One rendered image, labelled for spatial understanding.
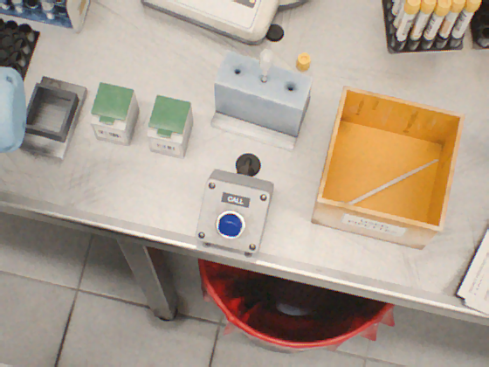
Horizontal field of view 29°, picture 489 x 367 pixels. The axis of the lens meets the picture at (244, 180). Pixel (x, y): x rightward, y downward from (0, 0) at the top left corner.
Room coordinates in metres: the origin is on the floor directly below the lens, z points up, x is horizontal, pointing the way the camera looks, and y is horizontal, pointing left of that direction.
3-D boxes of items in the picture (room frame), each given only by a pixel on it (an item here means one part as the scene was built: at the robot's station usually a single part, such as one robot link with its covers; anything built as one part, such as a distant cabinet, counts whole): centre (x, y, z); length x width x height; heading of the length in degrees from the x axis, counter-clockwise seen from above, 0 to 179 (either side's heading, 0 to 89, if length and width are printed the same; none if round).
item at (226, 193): (0.28, 0.01, 0.92); 0.13 x 0.07 x 0.08; 170
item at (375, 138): (0.32, -0.15, 0.93); 0.13 x 0.13 x 0.10; 79
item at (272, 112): (0.40, -0.01, 0.92); 0.10 x 0.07 x 0.10; 75
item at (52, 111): (0.37, 0.23, 0.89); 0.09 x 0.05 x 0.04; 168
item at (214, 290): (0.36, -0.09, 0.22); 0.38 x 0.37 x 0.44; 80
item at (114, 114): (0.37, 0.15, 0.91); 0.05 x 0.04 x 0.07; 170
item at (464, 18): (0.50, -0.24, 0.93); 0.02 x 0.02 x 0.11
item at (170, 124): (0.36, 0.09, 0.91); 0.05 x 0.04 x 0.07; 170
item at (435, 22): (0.50, -0.21, 0.93); 0.02 x 0.02 x 0.11
